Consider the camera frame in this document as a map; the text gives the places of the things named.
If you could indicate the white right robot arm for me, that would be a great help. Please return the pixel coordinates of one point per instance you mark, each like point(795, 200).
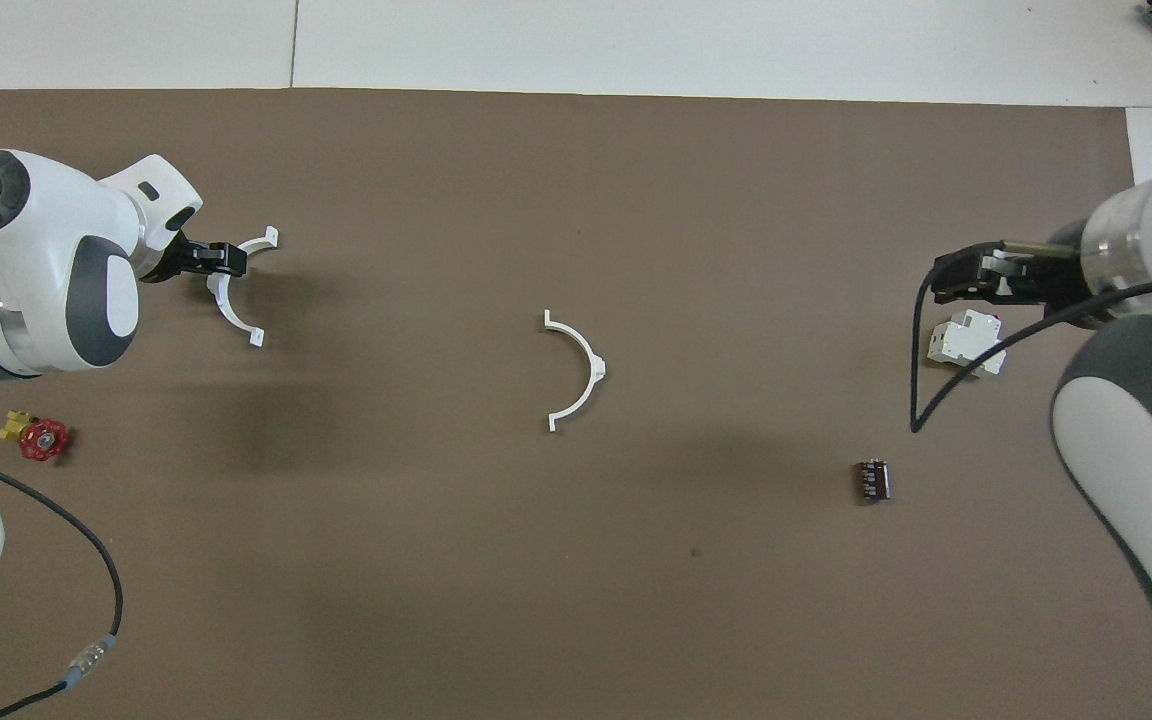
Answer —
point(1136, 450)

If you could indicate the brown table mat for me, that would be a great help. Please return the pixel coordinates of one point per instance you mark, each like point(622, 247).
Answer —
point(536, 560)

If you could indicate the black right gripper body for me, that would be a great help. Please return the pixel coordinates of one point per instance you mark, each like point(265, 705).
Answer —
point(1046, 275)

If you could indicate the white circuit breaker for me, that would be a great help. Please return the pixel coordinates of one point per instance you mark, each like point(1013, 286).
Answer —
point(961, 340)

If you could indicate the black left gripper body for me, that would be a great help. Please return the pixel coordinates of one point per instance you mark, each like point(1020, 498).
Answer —
point(174, 260)

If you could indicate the small black cylindrical component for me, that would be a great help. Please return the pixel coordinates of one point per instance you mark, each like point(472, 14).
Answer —
point(873, 480)

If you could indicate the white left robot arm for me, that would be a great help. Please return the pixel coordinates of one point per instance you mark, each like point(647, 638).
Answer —
point(46, 250)

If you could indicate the red handwheel yellow valve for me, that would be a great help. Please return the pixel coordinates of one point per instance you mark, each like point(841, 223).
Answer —
point(43, 440)

